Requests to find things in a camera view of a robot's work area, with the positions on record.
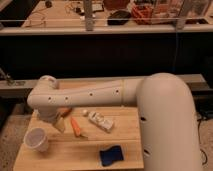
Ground white toy tube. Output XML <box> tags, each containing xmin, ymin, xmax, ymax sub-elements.
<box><xmin>88</xmin><ymin>112</ymin><xmax>114</xmax><ymax>132</ymax></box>

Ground orange basket on shelf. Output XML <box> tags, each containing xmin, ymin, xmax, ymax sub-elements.
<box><xmin>131</xmin><ymin>5</ymin><xmax>152</xmax><ymax>25</ymax></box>

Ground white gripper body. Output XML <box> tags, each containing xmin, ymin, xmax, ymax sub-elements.
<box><xmin>37</xmin><ymin>113</ymin><xmax>65</xmax><ymax>133</ymax></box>

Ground blue sponge cloth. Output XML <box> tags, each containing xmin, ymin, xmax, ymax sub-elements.
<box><xmin>99</xmin><ymin>145</ymin><xmax>124</xmax><ymax>167</ymax></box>

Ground orange ceramic bowl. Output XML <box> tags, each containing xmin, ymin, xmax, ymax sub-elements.
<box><xmin>59</xmin><ymin>108</ymin><xmax>72</xmax><ymax>117</ymax></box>

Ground black object on shelf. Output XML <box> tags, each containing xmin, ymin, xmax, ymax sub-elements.
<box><xmin>107</xmin><ymin>10</ymin><xmax>131</xmax><ymax>25</ymax></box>

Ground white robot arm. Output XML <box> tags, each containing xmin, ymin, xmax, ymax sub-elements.
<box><xmin>27</xmin><ymin>73</ymin><xmax>203</xmax><ymax>171</ymax></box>

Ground black floor cables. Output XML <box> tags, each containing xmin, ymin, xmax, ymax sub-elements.
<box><xmin>199</xmin><ymin>113</ymin><xmax>213</xmax><ymax>166</ymax></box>

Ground orange toy carrot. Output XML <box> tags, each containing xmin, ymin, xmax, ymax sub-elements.
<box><xmin>70</xmin><ymin>117</ymin><xmax>86</xmax><ymax>138</ymax></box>

